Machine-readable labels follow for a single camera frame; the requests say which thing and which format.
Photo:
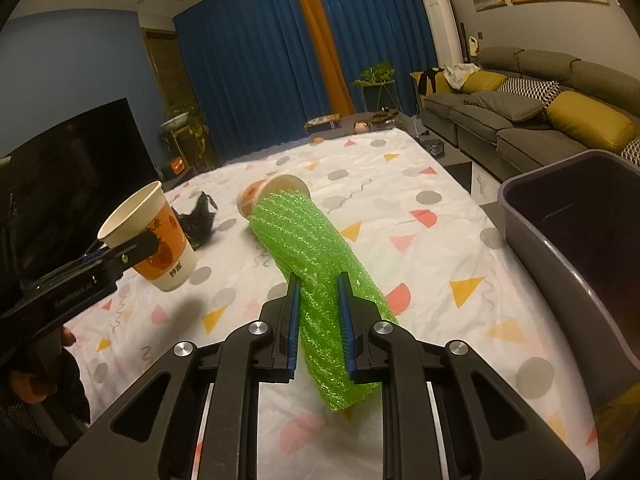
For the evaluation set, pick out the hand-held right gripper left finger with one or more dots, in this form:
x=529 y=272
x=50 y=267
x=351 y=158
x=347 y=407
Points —
x=294 y=330

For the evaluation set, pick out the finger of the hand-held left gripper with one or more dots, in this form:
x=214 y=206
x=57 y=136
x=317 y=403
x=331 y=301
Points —
x=92 y=255
x=142 y=250

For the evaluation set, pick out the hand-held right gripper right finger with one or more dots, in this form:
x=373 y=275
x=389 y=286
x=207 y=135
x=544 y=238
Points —
x=347 y=330

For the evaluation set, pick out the orange print paper cup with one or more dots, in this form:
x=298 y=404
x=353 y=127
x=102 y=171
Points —
x=260 y=191
x=155 y=240

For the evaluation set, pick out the green foam net sleeve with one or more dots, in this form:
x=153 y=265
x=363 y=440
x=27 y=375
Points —
x=310 y=240

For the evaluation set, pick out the grey plastic bin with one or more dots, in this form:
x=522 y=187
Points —
x=565 y=260

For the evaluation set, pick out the person's left forearm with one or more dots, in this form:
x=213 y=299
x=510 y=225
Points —
x=70 y=400

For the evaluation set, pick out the person's left hand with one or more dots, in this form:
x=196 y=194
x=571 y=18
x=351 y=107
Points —
x=30 y=385

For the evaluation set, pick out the small black crumpled wrapper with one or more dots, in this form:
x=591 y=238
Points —
x=197 y=217

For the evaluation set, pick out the black television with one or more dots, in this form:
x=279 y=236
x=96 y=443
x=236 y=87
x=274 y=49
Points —
x=70 y=170

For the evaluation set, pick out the orange glowing device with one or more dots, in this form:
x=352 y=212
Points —
x=178 y=165

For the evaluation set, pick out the trailing plant in bowl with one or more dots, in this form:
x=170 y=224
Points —
x=187 y=130

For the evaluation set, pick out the printed tablecloth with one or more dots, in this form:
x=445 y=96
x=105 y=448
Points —
x=400 y=185

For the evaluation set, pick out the wooden cabinet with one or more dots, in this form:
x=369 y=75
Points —
x=167 y=70

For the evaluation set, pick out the small doll head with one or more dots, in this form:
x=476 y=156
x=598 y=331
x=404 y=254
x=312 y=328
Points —
x=361 y=126

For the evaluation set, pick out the flat printed box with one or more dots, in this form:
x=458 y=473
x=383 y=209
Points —
x=324 y=122

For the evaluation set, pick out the blue curtain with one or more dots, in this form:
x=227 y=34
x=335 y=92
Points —
x=250 y=60
x=380 y=25

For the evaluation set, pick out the metal plant stand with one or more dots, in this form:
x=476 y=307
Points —
x=380 y=96

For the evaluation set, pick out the grey sofa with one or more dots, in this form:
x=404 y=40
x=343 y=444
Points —
x=500 y=130

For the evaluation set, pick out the black cloth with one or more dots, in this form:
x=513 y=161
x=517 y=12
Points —
x=429 y=81

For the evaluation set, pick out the orange curtain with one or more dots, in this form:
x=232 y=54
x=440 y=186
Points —
x=322 y=40

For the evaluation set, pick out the white cloth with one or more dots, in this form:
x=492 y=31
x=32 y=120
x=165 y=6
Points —
x=459 y=75

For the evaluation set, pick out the small yellow cushion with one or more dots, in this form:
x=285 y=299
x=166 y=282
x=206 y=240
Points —
x=485 y=81

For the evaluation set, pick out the black white patterned cushion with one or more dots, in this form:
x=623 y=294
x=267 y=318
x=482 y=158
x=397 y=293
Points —
x=530 y=89
x=632 y=152

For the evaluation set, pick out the white standing air conditioner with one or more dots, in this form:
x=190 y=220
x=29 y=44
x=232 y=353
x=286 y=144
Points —
x=442 y=27

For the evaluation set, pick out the large yellow cushion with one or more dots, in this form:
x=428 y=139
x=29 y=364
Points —
x=590 y=120

